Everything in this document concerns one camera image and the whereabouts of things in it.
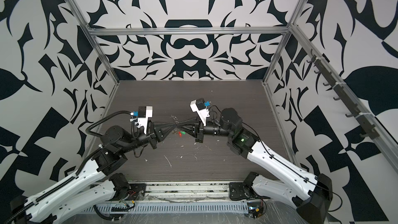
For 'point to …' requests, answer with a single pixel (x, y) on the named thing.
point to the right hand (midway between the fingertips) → (179, 128)
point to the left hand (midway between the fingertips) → (175, 123)
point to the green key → (183, 132)
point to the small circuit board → (255, 209)
